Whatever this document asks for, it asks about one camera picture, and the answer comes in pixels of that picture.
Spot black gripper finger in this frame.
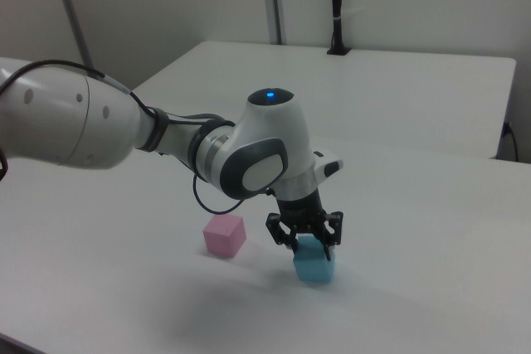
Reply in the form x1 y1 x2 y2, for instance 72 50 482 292
314 211 344 263
265 212 300 254

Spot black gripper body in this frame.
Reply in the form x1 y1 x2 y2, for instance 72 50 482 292
276 188 333 235

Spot blue foam cube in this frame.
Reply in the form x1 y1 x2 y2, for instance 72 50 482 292
292 234 337 285

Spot pink foam cube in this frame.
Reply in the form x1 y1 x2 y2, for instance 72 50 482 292
202 215 248 259

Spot white side table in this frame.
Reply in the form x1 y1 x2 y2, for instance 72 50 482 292
132 41 518 160

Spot black wall cable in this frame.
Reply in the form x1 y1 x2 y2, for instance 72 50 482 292
503 121 519 161

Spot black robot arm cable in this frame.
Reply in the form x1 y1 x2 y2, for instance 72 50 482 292
0 60 246 214

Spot slanted grey partition post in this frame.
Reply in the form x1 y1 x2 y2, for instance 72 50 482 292
48 0 93 65

